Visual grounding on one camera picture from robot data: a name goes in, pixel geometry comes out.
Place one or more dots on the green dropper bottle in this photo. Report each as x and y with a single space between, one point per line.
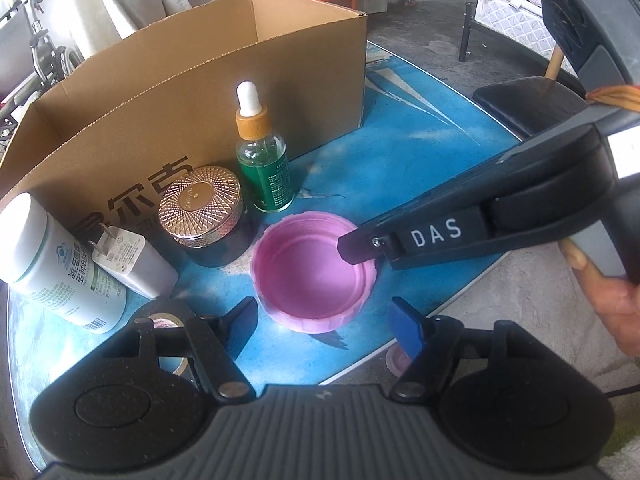
261 153

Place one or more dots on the wheelchair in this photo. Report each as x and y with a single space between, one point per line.
31 63

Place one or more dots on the black electrical tape roll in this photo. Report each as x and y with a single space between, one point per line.
167 316

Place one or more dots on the pink plastic lid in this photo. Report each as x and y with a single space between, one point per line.
301 280

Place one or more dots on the brown cardboard box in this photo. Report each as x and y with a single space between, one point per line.
102 145

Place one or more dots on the person right hand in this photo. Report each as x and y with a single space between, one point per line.
615 301

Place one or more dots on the white supplement bottle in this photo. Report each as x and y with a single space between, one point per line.
44 262

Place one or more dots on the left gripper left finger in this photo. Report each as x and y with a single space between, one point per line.
215 344

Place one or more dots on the black stool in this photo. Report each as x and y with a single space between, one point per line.
530 105

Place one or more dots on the rose gold lid jar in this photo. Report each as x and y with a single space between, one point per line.
205 213

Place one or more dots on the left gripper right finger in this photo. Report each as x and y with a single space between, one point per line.
432 346

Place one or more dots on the bed with patterned mattress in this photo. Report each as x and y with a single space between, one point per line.
518 21

